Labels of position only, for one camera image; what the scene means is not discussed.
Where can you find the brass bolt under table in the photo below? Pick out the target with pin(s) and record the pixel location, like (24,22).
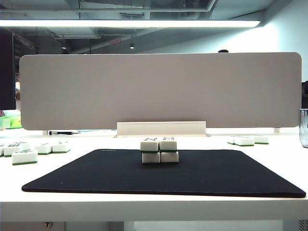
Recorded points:
(47,224)

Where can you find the black rectangular desk mat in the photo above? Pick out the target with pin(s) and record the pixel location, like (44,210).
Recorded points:
(168,180)

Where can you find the black background device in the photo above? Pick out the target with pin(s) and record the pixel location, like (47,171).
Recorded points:
(305,93)

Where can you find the bright green toy block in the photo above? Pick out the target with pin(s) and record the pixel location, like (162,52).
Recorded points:
(15,122)

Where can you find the beige fabric desk partition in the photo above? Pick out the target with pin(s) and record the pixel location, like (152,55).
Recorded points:
(158,91)

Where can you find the white partition base bracket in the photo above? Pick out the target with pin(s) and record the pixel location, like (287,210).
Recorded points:
(161,128)

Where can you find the grey vented panel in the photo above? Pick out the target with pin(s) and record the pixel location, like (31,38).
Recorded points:
(303,225)

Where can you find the mahjong tile red character print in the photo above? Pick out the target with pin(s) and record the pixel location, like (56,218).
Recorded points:
(169,157)
(151,158)

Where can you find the pale green box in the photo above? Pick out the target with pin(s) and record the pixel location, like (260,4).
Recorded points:
(4,122)

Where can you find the mahjong tile green red bars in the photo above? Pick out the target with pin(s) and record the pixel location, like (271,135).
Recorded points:
(168,145)
(149,146)

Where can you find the long white light strip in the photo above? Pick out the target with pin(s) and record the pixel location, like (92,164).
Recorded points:
(120,23)

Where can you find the dark monitor screen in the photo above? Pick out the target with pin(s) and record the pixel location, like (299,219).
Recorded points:
(6,72)

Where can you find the black screwdriver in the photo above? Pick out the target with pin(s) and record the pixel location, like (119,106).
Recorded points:
(60,132)

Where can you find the white green-backed mahjong tile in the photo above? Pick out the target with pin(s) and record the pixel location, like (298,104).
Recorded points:
(10,150)
(1,150)
(261,139)
(43,149)
(24,145)
(61,147)
(231,140)
(24,157)
(244,141)

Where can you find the clear glass container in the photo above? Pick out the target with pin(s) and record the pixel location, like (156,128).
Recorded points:
(304,130)

